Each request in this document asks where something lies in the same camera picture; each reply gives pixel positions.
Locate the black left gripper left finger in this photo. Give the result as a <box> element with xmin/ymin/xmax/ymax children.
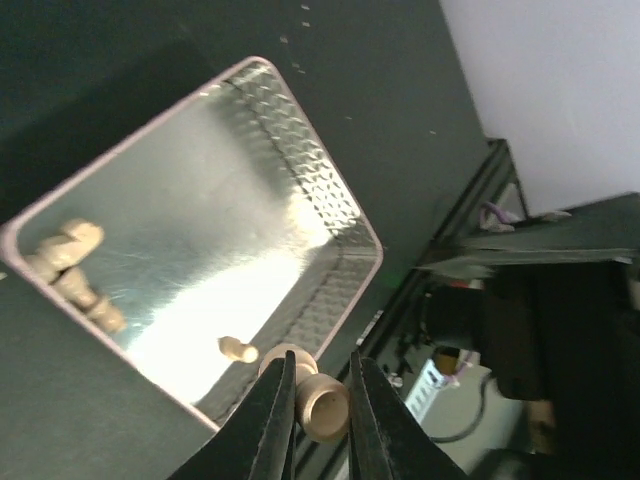
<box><xmin>169</xmin><ymin>351</ymin><xmax>296</xmax><ymax>480</ymax></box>

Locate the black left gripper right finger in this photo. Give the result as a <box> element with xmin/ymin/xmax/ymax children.
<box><xmin>348</xmin><ymin>351</ymin><xmax>467</xmax><ymax>480</ymax></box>

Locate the pink plastic tray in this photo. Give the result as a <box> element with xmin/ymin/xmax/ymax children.
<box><xmin>1</xmin><ymin>57</ymin><xmax>383</xmax><ymax>429</ymax></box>

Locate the light bishop tray corner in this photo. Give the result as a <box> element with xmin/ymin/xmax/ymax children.
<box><xmin>52</xmin><ymin>267</ymin><xmax>127</xmax><ymax>333</ymax></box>

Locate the light knight in tray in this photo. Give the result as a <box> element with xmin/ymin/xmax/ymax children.
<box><xmin>25</xmin><ymin>218</ymin><xmax>105</xmax><ymax>284</ymax></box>

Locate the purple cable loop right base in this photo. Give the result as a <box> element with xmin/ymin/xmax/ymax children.
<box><xmin>479</xmin><ymin>202</ymin><xmax>517</xmax><ymax>233</ymax></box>

